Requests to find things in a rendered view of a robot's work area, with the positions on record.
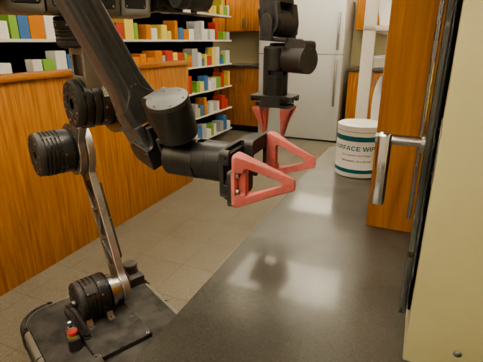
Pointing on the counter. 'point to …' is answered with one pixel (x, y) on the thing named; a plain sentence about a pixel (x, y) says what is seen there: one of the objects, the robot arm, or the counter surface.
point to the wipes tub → (355, 147)
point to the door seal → (435, 151)
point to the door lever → (384, 139)
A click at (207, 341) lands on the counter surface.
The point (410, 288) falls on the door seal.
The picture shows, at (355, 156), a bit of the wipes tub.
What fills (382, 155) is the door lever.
